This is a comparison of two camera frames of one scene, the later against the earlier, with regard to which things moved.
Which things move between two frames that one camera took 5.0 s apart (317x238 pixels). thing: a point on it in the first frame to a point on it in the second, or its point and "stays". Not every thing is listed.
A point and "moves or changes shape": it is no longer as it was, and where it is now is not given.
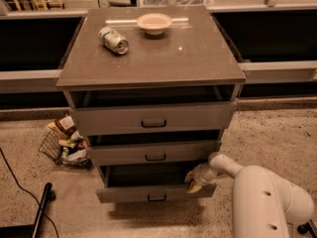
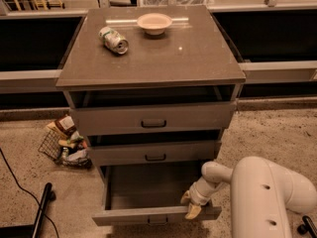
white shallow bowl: x=154 y=24 stays
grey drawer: x=140 y=182 moves or changes shape
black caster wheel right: x=307 y=226 stays
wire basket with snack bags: x=62 y=143 stays
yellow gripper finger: x=189 y=177 to x=186 y=195
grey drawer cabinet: x=153 y=88 stays
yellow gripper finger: x=194 y=187 to x=194 y=211
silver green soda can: x=113 y=40 stays
